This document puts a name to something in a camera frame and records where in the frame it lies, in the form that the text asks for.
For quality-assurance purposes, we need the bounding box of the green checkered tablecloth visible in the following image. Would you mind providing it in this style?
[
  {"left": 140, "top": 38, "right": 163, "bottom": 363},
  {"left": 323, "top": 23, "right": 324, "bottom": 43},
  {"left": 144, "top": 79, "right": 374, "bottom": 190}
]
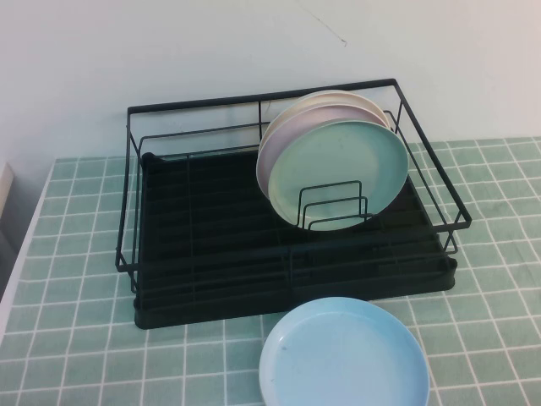
[{"left": 0, "top": 134, "right": 541, "bottom": 406}]

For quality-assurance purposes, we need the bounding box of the black plastic drip tray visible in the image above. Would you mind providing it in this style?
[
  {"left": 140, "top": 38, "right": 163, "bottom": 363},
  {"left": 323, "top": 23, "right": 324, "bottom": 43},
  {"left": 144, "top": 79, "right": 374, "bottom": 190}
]
[{"left": 133, "top": 151, "right": 458, "bottom": 330}]

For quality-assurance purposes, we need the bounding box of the green round plate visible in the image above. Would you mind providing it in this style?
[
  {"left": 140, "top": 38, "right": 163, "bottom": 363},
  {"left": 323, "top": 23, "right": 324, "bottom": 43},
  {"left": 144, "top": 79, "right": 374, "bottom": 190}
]
[{"left": 266, "top": 120, "right": 410, "bottom": 232}]

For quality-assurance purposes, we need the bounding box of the pink round plate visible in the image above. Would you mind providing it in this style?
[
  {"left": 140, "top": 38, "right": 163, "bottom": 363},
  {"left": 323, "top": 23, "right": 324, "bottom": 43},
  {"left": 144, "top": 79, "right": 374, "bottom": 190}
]
[{"left": 255, "top": 104, "right": 392, "bottom": 200}]

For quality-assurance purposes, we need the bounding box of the cream round plate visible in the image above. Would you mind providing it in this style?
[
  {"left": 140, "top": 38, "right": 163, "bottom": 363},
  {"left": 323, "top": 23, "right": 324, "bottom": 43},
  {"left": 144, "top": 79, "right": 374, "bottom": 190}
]
[{"left": 270, "top": 90, "right": 389, "bottom": 128}]

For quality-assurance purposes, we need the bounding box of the blue round plate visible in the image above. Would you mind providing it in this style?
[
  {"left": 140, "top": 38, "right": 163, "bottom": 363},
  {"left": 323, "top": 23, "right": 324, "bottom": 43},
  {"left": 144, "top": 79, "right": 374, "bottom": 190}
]
[{"left": 258, "top": 295, "right": 431, "bottom": 406}]

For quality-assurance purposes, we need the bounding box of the black wire dish rack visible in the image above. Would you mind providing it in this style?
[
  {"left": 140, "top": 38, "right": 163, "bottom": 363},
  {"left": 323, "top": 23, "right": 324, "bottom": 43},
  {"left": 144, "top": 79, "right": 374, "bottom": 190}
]
[{"left": 113, "top": 77, "right": 473, "bottom": 297}]

